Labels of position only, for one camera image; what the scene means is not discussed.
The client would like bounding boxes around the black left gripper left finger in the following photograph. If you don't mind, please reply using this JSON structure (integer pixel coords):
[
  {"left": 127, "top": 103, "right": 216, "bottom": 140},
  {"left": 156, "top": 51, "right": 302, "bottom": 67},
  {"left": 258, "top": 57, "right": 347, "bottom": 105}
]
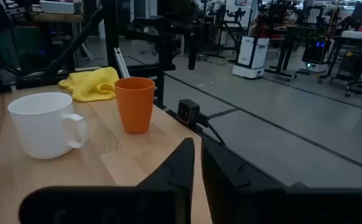
[{"left": 136, "top": 138, "right": 196, "bottom": 224}]

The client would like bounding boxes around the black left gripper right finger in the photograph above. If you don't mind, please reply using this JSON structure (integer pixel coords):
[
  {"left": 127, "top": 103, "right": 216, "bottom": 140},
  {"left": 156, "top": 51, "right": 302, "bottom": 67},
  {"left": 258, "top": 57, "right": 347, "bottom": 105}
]
[{"left": 201, "top": 136, "right": 289, "bottom": 224}]

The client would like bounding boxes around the orange plastic cup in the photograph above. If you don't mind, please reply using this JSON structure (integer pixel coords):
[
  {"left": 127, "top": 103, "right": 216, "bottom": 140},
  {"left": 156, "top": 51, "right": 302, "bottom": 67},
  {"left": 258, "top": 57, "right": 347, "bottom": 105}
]
[{"left": 114, "top": 77, "right": 156, "bottom": 135}]

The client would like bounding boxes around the white ceramic mug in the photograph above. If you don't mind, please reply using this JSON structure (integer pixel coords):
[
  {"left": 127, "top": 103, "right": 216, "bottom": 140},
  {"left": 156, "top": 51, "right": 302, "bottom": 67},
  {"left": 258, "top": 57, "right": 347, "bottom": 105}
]
[{"left": 7, "top": 91, "right": 89, "bottom": 160}]

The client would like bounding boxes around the wooden shelf with black legs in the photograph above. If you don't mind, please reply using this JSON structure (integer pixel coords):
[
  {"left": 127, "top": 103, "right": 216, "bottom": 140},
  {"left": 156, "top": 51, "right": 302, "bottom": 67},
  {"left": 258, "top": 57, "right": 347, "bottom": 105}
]
[{"left": 5, "top": 0, "right": 85, "bottom": 72}]

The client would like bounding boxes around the silver aluminium bar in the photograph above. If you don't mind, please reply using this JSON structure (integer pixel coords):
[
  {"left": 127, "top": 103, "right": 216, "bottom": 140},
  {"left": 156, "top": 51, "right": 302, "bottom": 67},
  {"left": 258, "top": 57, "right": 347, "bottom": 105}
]
[{"left": 113, "top": 47, "right": 131, "bottom": 79}]

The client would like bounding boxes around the yellow cloth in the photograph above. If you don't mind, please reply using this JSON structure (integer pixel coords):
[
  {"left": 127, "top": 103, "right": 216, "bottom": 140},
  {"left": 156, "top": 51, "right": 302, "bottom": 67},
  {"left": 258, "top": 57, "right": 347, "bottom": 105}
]
[{"left": 58, "top": 66, "right": 120, "bottom": 103}]

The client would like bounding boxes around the white mobile cabinet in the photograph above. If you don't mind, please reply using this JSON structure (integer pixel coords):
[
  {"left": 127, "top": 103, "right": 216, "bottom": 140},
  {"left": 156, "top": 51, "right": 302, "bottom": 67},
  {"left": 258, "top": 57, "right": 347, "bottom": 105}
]
[{"left": 232, "top": 35, "right": 271, "bottom": 79}]

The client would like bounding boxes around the black equipment stand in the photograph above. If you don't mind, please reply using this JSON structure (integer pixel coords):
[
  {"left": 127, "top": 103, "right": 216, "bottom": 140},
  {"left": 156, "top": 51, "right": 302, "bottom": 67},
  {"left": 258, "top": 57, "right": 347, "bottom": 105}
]
[{"left": 264, "top": 24, "right": 304, "bottom": 82}]

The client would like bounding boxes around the black machine with blue lights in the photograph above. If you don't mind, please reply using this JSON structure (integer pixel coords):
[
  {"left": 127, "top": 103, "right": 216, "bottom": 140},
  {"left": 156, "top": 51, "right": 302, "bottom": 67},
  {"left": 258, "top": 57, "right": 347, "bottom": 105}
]
[{"left": 299, "top": 36, "right": 333, "bottom": 73}]

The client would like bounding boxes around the black workbench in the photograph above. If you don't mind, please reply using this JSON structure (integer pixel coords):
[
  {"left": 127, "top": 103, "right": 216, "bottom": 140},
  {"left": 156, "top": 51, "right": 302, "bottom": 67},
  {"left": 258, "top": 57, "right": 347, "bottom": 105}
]
[{"left": 317, "top": 30, "right": 362, "bottom": 98}]

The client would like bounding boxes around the black camera cable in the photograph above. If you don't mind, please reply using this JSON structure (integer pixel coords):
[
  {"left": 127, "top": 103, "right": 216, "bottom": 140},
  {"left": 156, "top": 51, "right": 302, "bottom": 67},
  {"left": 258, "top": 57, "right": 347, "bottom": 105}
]
[{"left": 205, "top": 122, "right": 227, "bottom": 147}]

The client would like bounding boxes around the small black table-level camera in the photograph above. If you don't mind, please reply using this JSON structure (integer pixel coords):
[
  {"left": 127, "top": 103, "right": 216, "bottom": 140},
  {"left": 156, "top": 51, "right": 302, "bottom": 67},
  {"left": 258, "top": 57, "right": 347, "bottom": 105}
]
[{"left": 177, "top": 98, "right": 210, "bottom": 130}]

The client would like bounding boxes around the black aluminium table frame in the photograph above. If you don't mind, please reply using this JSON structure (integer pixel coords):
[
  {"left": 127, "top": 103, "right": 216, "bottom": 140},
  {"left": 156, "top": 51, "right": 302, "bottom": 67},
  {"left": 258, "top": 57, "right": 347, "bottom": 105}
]
[{"left": 12, "top": 0, "right": 177, "bottom": 110}]

